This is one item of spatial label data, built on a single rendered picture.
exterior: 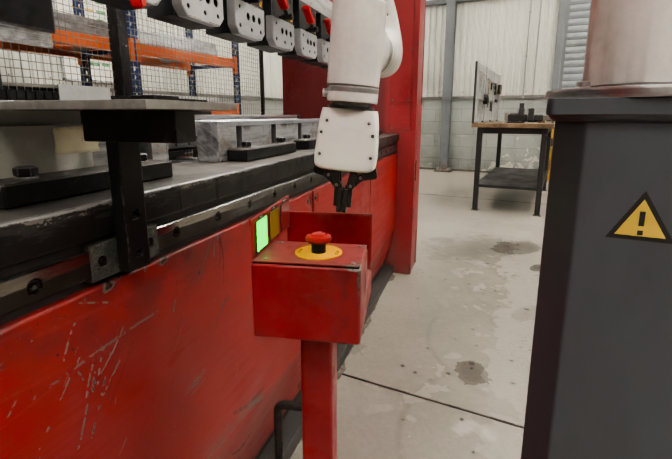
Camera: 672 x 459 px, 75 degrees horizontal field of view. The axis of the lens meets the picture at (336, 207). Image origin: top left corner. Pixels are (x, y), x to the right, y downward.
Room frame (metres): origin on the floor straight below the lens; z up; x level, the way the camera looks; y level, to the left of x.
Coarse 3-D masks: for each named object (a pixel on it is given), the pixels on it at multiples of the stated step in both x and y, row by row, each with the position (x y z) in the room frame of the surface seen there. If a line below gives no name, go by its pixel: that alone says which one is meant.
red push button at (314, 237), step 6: (312, 234) 0.63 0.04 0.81; (318, 234) 0.63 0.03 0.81; (324, 234) 0.63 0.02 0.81; (306, 240) 0.63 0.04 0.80; (312, 240) 0.62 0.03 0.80; (318, 240) 0.62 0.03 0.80; (324, 240) 0.62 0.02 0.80; (330, 240) 0.63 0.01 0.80; (312, 246) 0.63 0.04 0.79; (318, 246) 0.62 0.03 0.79; (324, 246) 0.63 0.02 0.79; (312, 252) 0.63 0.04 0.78; (318, 252) 0.62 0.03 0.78; (324, 252) 0.63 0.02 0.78
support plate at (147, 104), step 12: (0, 108) 0.52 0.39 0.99; (12, 108) 0.52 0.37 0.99; (24, 108) 0.51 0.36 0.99; (36, 108) 0.50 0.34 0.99; (48, 108) 0.50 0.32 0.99; (60, 108) 0.49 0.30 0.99; (72, 108) 0.49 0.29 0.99; (84, 108) 0.48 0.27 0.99; (96, 108) 0.48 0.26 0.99; (108, 108) 0.47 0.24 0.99; (120, 108) 0.47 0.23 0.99; (132, 108) 0.46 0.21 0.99; (144, 108) 0.46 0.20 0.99; (156, 108) 0.47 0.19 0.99; (168, 108) 0.49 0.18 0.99; (180, 108) 0.51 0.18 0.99; (192, 108) 0.53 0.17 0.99; (204, 108) 0.55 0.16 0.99; (216, 108) 0.58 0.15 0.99; (228, 108) 0.61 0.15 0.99
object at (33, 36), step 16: (0, 0) 0.60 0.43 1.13; (16, 0) 0.62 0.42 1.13; (32, 0) 0.65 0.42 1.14; (48, 0) 0.67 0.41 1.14; (0, 16) 0.60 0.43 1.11; (16, 16) 0.62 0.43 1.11; (32, 16) 0.64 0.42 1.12; (48, 16) 0.67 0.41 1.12; (0, 32) 0.61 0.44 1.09; (16, 32) 0.63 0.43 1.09; (32, 32) 0.65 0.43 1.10; (48, 32) 0.67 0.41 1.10
